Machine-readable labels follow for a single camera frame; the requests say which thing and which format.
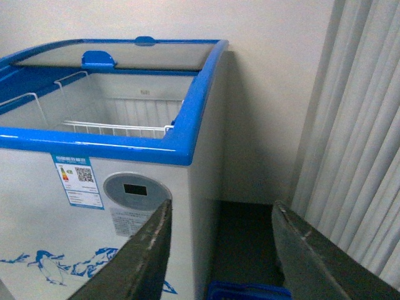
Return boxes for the grey instruction sticker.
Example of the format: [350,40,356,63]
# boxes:
[110,207,155,237]

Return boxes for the rear blue lid handle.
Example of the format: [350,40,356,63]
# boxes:
[134,36,157,46]

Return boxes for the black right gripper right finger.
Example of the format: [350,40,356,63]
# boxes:
[271,202,399,299]

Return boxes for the blue lid handle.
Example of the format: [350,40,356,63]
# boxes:
[81,50,117,69]
[134,36,157,46]

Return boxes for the blue plastic crate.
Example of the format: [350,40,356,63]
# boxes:
[206,281,292,300]

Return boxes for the white blue chest freezer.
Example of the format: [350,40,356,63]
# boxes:
[1,36,228,299]

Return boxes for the white wire freezer basket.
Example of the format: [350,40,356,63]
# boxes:
[1,71,193,139]

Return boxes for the glass sliding freezer lid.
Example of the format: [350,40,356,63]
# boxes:
[15,42,214,71]

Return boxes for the grey vertical blinds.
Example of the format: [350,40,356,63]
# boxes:
[291,1,399,289]

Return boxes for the blue energy label sticker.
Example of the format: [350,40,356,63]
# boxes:
[51,154,104,210]

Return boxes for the oval grey control panel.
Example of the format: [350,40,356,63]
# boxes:
[103,172,172,211]

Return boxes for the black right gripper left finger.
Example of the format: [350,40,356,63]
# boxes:
[70,199,173,299]

